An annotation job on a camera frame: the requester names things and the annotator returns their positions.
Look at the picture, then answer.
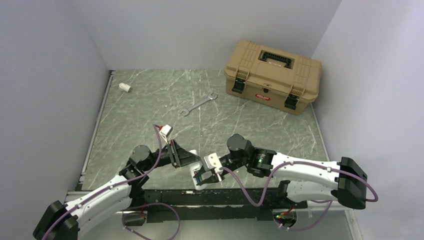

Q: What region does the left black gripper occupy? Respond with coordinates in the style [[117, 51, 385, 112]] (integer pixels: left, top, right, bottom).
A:
[[142, 138, 201, 172]]

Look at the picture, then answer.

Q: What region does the white remote control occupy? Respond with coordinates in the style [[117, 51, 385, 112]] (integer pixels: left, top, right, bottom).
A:
[[188, 157, 210, 191]]

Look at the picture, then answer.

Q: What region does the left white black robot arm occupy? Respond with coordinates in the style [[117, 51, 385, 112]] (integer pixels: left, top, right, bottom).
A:
[[32, 140, 201, 240]]

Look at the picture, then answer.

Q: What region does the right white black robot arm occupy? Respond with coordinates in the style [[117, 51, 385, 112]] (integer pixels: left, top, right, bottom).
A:
[[190, 134, 378, 210]]

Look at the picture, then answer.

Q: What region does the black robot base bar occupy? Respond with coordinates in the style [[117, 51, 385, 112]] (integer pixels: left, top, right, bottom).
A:
[[128, 187, 308, 223]]

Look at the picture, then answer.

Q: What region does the white remote battery cover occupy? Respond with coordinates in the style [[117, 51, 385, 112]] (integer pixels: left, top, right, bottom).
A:
[[118, 82, 131, 93]]

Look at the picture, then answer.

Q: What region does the silver open-end wrench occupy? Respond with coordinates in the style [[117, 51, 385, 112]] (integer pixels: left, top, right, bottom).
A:
[[180, 92, 218, 117]]

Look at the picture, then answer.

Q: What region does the tan plastic toolbox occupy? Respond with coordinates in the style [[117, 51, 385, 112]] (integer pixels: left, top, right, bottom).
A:
[[224, 40, 322, 115]]

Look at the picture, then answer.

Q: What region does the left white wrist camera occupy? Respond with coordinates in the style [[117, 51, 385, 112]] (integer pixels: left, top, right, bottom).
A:
[[159, 124, 173, 141]]

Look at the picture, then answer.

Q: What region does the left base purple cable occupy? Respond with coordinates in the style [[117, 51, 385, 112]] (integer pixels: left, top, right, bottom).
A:
[[121, 202, 181, 240]]

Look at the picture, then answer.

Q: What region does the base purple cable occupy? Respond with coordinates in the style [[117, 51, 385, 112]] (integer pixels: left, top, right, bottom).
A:
[[273, 198, 334, 232], [121, 202, 181, 240]]

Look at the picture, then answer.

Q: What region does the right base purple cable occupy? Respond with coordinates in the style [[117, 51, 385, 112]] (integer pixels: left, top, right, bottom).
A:
[[273, 198, 334, 232]]

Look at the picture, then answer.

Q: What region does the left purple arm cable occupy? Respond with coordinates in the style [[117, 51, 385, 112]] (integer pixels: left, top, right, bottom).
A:
[[41, 124, 163, 240]]

